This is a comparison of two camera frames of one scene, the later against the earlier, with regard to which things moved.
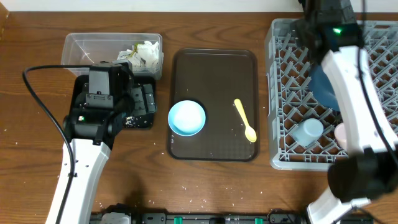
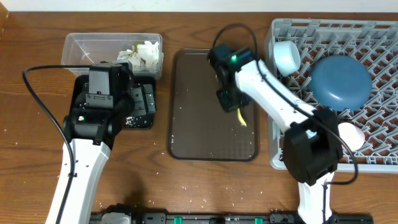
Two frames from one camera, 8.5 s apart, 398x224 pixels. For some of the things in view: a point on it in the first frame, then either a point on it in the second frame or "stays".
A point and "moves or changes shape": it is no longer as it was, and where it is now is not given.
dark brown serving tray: (214, 78) stays
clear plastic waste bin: (143, 51) stays
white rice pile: (129, 121) stays
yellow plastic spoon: (250, 132) moves or changes shape
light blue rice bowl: (186, 117) -> (286, 57)
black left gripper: (143, 99) stays
